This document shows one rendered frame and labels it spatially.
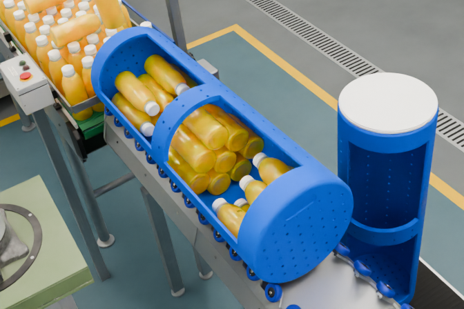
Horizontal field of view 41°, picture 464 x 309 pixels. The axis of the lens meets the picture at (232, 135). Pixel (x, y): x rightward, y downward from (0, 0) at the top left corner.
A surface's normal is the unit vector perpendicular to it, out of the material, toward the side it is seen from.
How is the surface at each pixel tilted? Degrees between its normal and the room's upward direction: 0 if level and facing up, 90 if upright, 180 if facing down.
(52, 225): 1
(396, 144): 90
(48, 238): 1
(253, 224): 52
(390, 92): 0
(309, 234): 90
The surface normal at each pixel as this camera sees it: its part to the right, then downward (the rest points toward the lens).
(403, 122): -0.11, -0.76
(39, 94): 0.55, 0.50
